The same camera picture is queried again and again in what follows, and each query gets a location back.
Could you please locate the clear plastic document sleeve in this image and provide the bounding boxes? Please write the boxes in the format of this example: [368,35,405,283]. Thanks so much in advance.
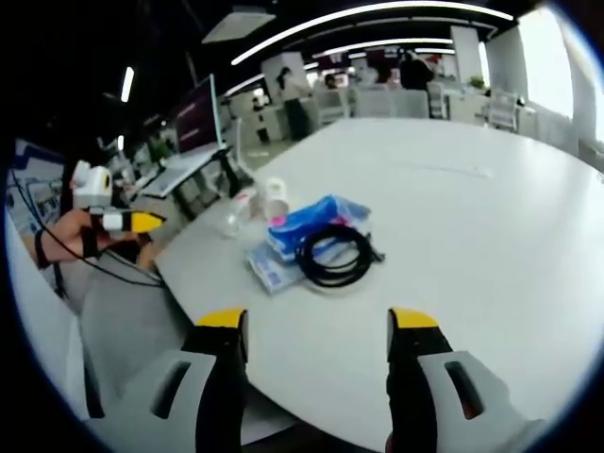
[245,235,360,295]

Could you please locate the white tape roll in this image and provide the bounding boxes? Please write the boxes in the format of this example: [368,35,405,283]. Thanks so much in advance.
[264,176,290,201]

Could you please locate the large monitor screen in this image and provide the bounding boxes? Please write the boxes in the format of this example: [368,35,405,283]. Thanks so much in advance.
[175,73,226,156]

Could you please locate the square ceiling panel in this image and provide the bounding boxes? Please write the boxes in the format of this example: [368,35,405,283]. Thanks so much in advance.
[201,10,277,46]

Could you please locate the person's left hand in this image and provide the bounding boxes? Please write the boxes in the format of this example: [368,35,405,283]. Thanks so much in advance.
[48,208,155,266]

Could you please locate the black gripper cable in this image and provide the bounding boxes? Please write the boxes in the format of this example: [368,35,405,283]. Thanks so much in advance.
[8,169,165,299]

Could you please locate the white pink-label bottle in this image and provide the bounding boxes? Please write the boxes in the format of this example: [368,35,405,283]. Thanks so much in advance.
[234,189,266,220]

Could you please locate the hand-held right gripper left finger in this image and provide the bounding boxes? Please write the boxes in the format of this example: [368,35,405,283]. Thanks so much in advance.
[107,307,250,453]

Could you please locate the black wrist strap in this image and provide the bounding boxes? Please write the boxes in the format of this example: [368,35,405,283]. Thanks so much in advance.
[33,229,51,271]

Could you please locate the white table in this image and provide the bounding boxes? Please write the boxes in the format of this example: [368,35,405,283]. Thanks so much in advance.
[153,116,604,438]

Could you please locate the clear glass cup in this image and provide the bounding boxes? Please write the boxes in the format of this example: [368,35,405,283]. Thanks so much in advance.
[220,207,247,239]

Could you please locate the white paper cup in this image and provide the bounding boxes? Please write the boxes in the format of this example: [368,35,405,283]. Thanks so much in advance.
[265,197,290,222]

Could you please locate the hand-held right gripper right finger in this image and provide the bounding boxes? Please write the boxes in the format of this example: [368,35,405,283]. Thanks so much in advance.
[384,307,548,453]

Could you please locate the long curved ceiling light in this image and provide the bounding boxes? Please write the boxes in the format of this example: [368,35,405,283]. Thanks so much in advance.
[229,1,516,66]

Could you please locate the white office chair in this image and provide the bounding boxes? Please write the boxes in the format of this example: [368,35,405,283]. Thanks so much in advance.
[352,87,431,120]
[486,90,521,133]

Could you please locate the person's white clothing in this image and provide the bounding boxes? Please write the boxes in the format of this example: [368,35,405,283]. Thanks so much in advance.
[6,207,106,422]

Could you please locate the short ceiling light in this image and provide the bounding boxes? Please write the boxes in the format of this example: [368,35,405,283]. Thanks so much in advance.
[119,65,136,104]

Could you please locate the blue tissue packet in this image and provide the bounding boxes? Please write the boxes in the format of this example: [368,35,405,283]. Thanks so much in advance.
[266,192,375,265]

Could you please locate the grey side desk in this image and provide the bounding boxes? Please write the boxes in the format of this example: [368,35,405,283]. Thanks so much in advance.
[139,144,256,223]

